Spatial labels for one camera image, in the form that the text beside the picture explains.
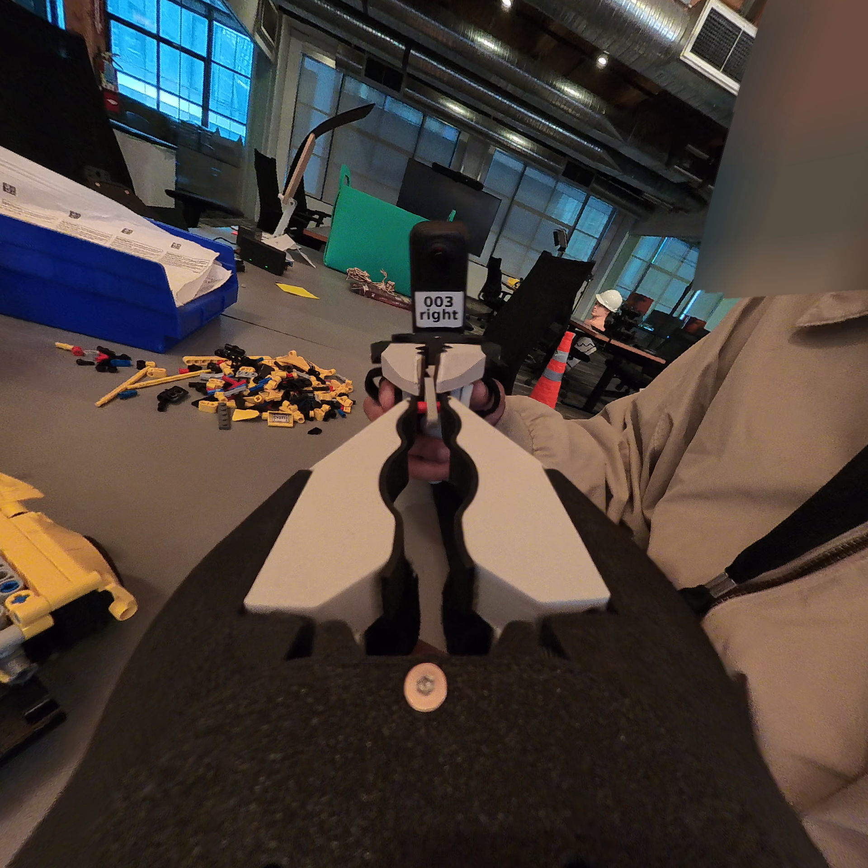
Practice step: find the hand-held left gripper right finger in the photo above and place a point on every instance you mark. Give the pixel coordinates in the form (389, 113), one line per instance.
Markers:
(529, 536)

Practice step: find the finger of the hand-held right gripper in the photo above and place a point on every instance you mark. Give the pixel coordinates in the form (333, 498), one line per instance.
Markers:
(405, 371)
(462, 369)

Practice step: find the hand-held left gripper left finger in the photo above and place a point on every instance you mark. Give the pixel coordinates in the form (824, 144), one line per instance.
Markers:
(325, 536)

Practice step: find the person's right forearm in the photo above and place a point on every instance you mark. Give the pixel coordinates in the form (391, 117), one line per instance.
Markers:
(610, 461)

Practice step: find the wooden desk lamp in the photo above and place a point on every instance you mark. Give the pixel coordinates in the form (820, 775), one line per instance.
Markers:
(302, 169)

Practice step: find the person's right hand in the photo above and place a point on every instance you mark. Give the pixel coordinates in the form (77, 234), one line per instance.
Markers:
(430, 458)

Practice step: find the small wooden model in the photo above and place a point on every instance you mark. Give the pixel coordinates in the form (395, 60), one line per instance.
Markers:
(380, 288)

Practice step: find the black monitor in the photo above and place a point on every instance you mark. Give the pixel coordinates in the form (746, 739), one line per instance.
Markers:
(447, 203)

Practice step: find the green folding board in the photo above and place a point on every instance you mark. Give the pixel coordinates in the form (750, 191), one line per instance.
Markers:
(369, 230)

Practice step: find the orange traffic cone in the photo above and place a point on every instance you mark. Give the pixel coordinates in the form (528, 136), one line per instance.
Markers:
(555, 376)

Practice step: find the black office chair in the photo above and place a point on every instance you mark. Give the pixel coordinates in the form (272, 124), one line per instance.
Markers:
(542, 305)
(278, 190)

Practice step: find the pile of yellow black bricks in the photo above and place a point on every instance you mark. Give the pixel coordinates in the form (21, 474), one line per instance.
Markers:
(271, 390)

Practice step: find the yellow paper piece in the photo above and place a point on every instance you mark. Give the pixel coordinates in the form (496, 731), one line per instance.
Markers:
(296, 290)

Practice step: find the black electronic box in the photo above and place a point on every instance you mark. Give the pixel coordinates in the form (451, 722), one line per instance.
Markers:
(261, 254)

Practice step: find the yellow toy brick car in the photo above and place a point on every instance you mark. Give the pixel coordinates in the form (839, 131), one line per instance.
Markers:
(47, 569)

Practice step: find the red and black brick pins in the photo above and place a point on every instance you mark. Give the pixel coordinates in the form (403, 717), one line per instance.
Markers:
(102, 356)

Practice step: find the person's beige jacket torso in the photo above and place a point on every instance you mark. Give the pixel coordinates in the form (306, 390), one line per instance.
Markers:
(800, 678)

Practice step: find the blue storage bin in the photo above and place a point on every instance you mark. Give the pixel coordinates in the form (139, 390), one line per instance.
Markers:
(88, 298)

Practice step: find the white paper sheets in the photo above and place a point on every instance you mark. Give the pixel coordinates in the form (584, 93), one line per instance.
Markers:
(88, 210)

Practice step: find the white air vent grille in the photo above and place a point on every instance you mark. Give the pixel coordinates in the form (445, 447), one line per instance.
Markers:
(719, 41)

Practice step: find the black display panel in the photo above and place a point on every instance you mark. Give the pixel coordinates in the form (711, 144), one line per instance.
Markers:
(54, 102)

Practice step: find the silver ventilation duct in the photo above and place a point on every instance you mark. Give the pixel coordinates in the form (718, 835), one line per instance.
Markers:
(610, 27)

